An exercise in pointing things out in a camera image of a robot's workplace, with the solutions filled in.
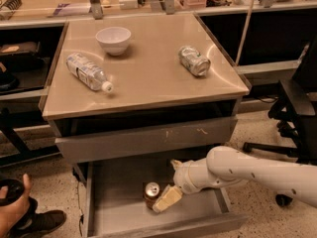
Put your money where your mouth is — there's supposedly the black round controller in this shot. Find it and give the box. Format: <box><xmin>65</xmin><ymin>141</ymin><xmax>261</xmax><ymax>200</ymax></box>
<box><xmin>0</xmin><ymin>178</ymin><xmax>25</xmax><ymax>206</ymax></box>

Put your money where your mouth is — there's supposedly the white bowl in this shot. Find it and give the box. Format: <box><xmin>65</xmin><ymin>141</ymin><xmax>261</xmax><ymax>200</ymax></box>
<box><xmin>95</xmin><ymin>27</ymin><xmax>132</xmax><ymax>56</ymax></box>

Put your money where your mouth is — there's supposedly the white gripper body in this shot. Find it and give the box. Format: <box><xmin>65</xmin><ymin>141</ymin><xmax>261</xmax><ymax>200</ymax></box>
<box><xmin>173</xmin><ymin>159</ymin><xmax>211</xmax><ymax>194</ymax></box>

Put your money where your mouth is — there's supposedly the orange soda can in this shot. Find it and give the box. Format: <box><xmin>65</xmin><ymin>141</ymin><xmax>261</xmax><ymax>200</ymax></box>
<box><xmin>143</xmin><ymin>181</ymin><xmax>160</xmax><ymax>209</ymax></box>

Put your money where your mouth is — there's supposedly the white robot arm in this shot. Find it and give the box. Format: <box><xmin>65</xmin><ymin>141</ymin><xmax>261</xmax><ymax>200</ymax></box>
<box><xmin>153</xmin><ymin>146</ymin><xmax>317</xmax><ymax>213</ymax></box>

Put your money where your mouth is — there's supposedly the grey drawer cabinet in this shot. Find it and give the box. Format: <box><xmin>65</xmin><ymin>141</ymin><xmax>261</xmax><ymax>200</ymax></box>
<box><xmin>38</xmin><ymin>12</ymin><xmax>252</xmax><ymax>183</ymax></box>

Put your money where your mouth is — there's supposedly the dark shoe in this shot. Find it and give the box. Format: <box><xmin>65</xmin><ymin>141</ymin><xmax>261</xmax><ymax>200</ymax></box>
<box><xmin>10</xmin><ymin>210</ymin><xmax>66</xmax><ymax>238</ymax></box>

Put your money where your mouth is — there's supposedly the black coiled object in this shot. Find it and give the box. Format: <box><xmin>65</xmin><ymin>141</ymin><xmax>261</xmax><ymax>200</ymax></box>
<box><xmin>0</xmin><ymin>0</ymin><xmax>22</xmax><ymax>21</ymax></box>

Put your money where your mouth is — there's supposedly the open bottom drawer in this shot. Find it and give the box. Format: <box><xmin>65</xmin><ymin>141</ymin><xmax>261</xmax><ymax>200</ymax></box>
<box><xmin>84</xmin><ymin>149</ymin><xmax>248</xmax><ymax>238</ymax></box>

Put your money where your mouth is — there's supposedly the person's hand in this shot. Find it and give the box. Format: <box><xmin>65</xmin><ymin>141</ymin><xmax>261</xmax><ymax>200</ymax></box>
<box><xmin>0</xmin><ymin>174</ymin><xmax>32</xmax><ymax>238</ymax></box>

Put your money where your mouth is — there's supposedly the white rod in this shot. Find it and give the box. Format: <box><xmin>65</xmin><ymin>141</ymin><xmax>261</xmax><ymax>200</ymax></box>
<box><xmin>235</xmin><ymin>0</ymin><xmax>255</xmax><ymax>66</ymax></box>

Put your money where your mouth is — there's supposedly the silver green can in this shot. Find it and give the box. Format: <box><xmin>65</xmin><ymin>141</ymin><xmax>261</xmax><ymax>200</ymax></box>
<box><xmin>178</xmin><ymin>46</ymin><xmax>211</xmax><ymax>77</ymax></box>

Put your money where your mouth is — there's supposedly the clear plastic water bottle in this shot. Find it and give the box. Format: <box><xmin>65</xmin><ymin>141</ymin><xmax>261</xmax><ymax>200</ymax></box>
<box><xmin>66</xmin><ymin>53</ymin><xmax>114</xmax><ymax>93</ymax></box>

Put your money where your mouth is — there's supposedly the middle drawer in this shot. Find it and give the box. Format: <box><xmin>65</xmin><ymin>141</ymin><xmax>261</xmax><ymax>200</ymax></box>
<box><xmin>55</xmin><ymin>116</ymin><xmax>237</xmax><ymax>164</ymax></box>

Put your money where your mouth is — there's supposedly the black office chair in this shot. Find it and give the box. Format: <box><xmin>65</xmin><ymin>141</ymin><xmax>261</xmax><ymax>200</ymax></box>
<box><xmin>242</xmin><ymin>43</ymin><xmax>317</xmax><ymax>208</ymax></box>

